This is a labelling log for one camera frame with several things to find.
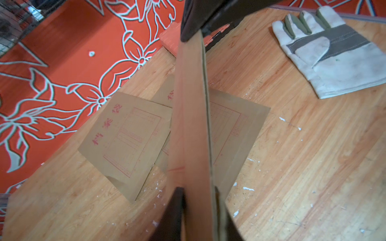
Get black wire basket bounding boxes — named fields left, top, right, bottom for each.
left=1, top=0, right=65, bottom=56

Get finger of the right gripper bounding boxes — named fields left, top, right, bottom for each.
left=180, top=0, right=280, bottom=42

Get red plastic tool case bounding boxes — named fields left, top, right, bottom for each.
left=159, top=20, right=233, bottom=58

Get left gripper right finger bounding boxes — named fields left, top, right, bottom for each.
left=215, top=187, right=243, bottom=241

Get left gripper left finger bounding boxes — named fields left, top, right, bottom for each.
left=149, top=187, right=186, bottom=241

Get white grey work glove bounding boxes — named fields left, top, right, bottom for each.
left=272, top=6, right=386, bottom=99

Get kraft file bag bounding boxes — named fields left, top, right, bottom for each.
left=150, top=73, right=271, bottom=201
left=166, top=32, right=218, bottom=241
left=78, top=92, right=172, bottom=202

